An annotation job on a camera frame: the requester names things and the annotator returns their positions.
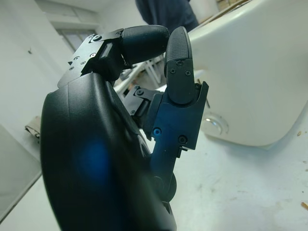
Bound white two-slot toaster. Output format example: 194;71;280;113
187;0;308;149

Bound person in dark clothes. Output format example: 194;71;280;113
135;0;200;33

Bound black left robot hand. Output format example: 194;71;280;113
39;24;210;231

